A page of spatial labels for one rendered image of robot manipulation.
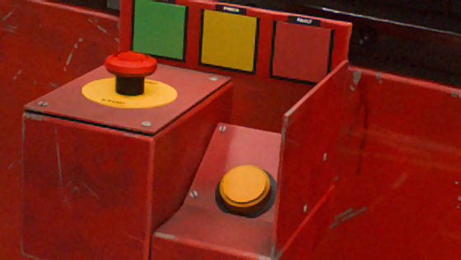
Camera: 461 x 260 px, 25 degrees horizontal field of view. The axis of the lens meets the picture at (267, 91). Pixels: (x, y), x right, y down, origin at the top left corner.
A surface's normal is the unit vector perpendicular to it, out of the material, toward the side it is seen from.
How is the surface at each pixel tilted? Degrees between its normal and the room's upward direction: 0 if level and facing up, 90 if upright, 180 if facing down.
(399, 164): 90
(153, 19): 90
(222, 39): 90
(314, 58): 90
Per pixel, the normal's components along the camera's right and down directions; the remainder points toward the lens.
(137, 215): -0.32, 0.26
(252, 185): -0.12, -0.63
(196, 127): 0.94, 0.17
